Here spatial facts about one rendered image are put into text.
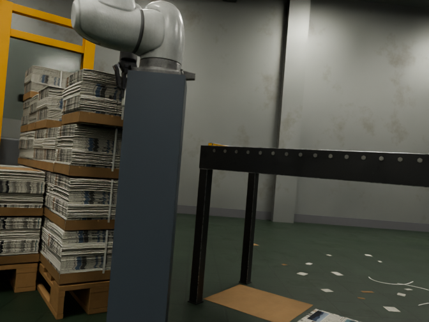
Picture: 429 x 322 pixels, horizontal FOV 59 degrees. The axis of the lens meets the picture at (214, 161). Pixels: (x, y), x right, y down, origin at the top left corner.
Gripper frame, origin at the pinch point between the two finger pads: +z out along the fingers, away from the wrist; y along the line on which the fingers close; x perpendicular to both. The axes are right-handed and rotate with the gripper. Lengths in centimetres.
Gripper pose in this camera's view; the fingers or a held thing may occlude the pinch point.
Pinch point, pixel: (124, 98)
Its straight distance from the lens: 172.1
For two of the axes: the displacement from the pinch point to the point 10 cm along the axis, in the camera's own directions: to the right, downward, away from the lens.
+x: 5.7, 0.3, -8.2
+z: -0.8, 10.0, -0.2
